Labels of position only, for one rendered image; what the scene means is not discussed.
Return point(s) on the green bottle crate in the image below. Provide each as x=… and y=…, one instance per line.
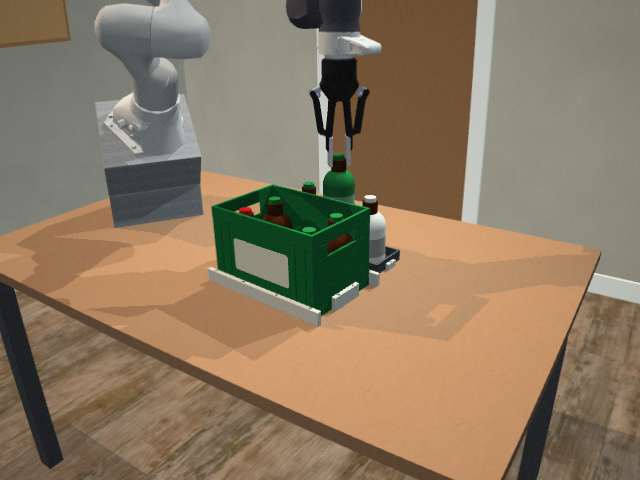
x=287, y=261

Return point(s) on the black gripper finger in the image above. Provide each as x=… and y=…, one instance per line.
x=363, y=94
x=315, y=95

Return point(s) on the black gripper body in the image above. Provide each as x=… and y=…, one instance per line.
x=339, y=68

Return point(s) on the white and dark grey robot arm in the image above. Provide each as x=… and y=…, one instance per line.
x=137, y=33

